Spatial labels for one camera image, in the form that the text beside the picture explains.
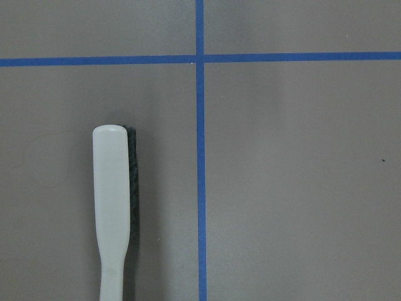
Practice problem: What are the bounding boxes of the beige hand brush black bristles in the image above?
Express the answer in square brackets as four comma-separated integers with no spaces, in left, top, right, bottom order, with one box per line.
[92,125,138,300]

